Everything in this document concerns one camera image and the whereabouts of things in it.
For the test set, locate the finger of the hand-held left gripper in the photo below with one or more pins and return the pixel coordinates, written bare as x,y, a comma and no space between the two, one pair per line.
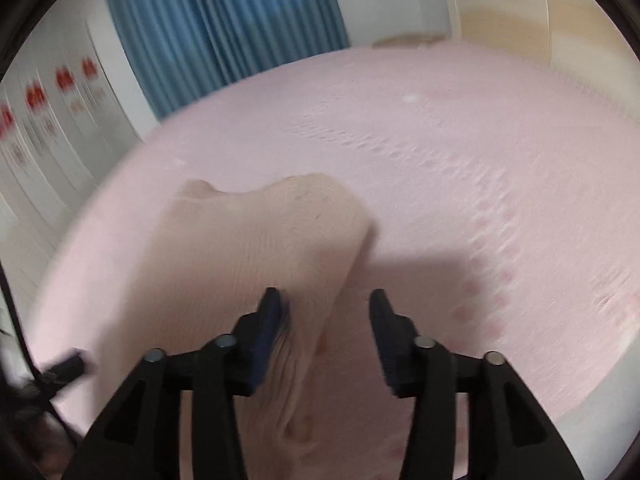
67,365

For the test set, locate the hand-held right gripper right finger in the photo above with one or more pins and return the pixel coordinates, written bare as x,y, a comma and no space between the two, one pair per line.
387,345

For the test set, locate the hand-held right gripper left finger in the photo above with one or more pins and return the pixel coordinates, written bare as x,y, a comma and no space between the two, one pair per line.
264,340

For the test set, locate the beige knit garment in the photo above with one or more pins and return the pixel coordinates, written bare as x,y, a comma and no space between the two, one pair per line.
250,240

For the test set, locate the pink bed sheet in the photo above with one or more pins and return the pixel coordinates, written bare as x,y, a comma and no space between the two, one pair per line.
450,185

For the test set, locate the blue curtain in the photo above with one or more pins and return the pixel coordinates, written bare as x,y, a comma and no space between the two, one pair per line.
210,25

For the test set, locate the cream wooden headboard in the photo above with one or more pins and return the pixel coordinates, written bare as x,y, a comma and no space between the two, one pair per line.
525,15

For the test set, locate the white red flower wall poster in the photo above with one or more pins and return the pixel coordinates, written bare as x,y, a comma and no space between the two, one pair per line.
6,125
90,72
36,105
65,85

